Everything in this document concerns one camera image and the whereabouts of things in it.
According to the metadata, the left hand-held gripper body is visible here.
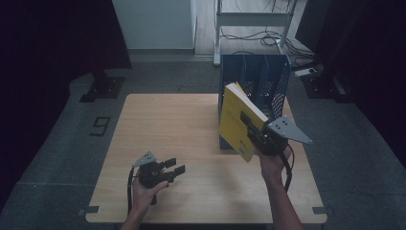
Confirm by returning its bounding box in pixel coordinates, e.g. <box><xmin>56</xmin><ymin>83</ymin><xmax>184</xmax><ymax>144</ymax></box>
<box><xmin>132</xmin><ymin>151</ymin><xmax>170</xmax><ymax>190</ymax></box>

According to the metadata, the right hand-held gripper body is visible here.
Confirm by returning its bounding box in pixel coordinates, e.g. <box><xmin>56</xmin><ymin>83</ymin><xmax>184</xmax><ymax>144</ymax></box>
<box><xmin>247</xmin><ymin>115</ymin><xmax>313</xmax><ymax>157</ymax></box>

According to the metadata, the yellow book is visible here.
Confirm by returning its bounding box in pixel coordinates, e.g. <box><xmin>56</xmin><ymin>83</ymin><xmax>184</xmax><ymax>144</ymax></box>
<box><xmin>218</xmin><ymin>81</ymin><xmax>270</xmax><ymax>163</ymax></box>

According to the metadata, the blue file rack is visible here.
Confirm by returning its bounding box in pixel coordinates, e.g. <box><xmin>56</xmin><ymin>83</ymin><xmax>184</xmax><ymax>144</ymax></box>
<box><xmin>217</xmin><ymin>54</ymin><xmax>292</xmax><ymax>151</ymax></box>

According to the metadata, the person's left hand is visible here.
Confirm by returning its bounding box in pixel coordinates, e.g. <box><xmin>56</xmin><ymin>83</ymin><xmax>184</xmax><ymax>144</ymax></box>
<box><xmin>131</xmin><ymin>176</ymin><xmax>169</xmax><ymax>213</ymax></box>

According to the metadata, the person's right hand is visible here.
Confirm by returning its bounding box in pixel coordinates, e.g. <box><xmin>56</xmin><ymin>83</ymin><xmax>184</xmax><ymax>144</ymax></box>
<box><xmin>259</xmin><ymin>145</ymin><xmax>293</xmax><ymax>187</ymax></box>

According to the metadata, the white power strip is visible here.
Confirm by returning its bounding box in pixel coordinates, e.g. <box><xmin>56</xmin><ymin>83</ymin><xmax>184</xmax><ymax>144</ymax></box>
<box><xmin>294</xmin><ymin>67</ymin><xmax>317</xmax><ymax>78</ymax></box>

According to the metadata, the black stand base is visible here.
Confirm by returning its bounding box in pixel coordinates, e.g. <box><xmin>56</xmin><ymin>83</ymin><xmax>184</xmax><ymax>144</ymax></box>
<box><xmin>301</xmin><ymin>71</ymin><xmax>351</xmax><ymax>104</ymax></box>
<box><xmin>79</xmin><ymin>68</ymin><xmax>125</xmax><ymax>104</ymax></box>

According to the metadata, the dark curtain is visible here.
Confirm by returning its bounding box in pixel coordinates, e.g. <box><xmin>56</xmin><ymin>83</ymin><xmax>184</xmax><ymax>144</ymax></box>
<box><xmin>295</xmin><ymin>0</ymin><xmax>406</xmax><ymax>167</ymax></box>
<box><xmin>0</xmin><ymin>0</ymin><xmax>133</xmax><ymax>212</ymax></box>

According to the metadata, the white cabinet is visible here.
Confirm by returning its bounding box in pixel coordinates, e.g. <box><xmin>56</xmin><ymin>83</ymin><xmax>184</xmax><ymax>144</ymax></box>
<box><xmin>112</xmin><ymin>0</ymin><xmax>197</xmax><ymax>56</ymax></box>

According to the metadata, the left hand-held gripper black cable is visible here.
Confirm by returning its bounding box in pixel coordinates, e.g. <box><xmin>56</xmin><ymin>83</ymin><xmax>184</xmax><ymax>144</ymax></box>
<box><xmin>126</xmin><ymin>167</ymin><xmax>135</xmax><ymax>217</ymax></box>

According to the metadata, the hand-held gripper black cable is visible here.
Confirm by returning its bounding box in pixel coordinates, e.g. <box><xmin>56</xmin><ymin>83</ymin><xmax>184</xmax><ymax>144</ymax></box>
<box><xmin>126</xmin><ymin>167</ymin><xmax>135</xmax><ymax>217</ymax></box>
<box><xmin>279</xmin><ymin>143</ymin><xmax>295</xmax><ymax>193</ymax></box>

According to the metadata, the right hand-held gripper black cable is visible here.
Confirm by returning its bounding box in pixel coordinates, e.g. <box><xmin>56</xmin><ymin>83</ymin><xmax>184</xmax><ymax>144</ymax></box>
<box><xmin>279</xmin><ymin>143</ymin><xmax>295</xmax><ymax>193</ymax></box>

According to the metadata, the tangle of black floor cables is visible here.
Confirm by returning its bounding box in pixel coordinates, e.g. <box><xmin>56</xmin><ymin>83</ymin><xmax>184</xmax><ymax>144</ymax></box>
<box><xmin>219</xmin><ymin>27</ymin><xmax>318</xmax><ymax>61</ymax></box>

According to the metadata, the white metal desk frame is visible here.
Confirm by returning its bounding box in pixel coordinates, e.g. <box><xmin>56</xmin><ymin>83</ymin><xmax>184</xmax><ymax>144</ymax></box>
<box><xmin>213</xmin><ymin>0</ymin><xmax>300</xmax><ymax>67</ymax></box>

